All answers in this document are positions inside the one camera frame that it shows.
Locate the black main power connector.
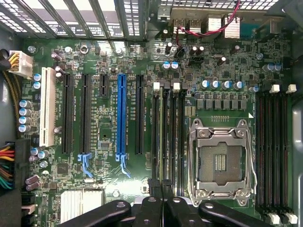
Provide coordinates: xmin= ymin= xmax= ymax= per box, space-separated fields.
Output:
xmin=13 ymin=139 xmax=31 ymax=191

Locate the multicoloured wire bundle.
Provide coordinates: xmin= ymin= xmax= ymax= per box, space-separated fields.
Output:
xmin=0 ymin=141 xmax=16 ymax=190

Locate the silver CPU socket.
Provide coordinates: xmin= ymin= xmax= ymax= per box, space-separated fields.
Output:
xmin=188 ymin=118 xmax=258 ymax=208

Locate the silver network port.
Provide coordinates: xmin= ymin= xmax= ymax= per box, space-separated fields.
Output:
xmin=206 ymin=14 xmax=224 ymax=34

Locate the large silver finned heat sink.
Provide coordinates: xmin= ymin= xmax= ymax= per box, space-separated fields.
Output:
xmin=60 ymin=189 xmax=105 ymax=224

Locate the yellow and black wire bundle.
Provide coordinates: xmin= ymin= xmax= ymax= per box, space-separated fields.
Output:
xmin=0 ymin=48 xmax=21 ymax=114

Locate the long black expansion slot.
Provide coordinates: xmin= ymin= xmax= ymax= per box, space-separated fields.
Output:
xmin=62 ymin=72 xmax=74 ymax=154
xmin=77 ymin=73 xmax=93 ymax=178
xmin=134 ymin=74 xmax=145 ymax=155

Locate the silver USB port block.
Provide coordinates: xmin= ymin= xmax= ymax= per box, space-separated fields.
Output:
xmin=172 ymin=18 xmax=202 ymax=34

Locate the white PCI expansion slot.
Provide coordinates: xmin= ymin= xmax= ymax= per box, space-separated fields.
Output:
xmin=39 ymin=67 xmax=57 ymax=148

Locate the white power connector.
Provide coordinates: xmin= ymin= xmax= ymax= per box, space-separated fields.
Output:
xmin=9 ymin=50 xmax=34 ymax=78

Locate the black RAM slot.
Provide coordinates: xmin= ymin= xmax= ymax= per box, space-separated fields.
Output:
xmin=151 ymin=81 xmax=160 ymax=180
xmin=159 ymin=81 xmax=170 ymax=183
xmin=256 ymin=91 xmax=266 ymax=209
xmin=177 ymin=81 xmax=186 ymax=197
xmin=273 ymin=92 xmax=284 ymax=213
xmin=264 ymin=84 xmax=281 ymax=225
xmin=282 ymin=84 xmax=298 ymax=225
xmin=169 ymin=81 xmax=178 ymax=187

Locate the short black expansion slot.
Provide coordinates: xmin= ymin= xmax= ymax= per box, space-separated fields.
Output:
xmin=99 ymin=73 xmax=110 ymax=99

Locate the red and black wire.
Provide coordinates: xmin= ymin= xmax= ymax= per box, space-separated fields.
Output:
xmin=174 ymin=0 xmax=241 ymax=57

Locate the small silver finned heat sink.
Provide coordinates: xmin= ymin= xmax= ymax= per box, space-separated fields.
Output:
xmin=224 ymin=16 xmax=241 ymax=39

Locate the grey metal PC case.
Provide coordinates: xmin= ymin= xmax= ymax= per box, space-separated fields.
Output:
xmin=0 ymin=0 xmax=303 ymax=227

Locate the silver wire locking lever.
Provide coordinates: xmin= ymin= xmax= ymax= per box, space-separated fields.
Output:
xmin=246 ymin=127 xmax=258 ymax=197
xmin=188 ymin=119 xmax=198 ymax=206

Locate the green motherboard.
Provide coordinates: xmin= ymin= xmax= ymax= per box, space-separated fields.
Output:
xmin=15 ymin=37 xmax=294 ymax=227

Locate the blue expansion slot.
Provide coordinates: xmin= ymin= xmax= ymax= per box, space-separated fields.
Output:
xmin=115 ymin=73 xmax=131 ymax=178

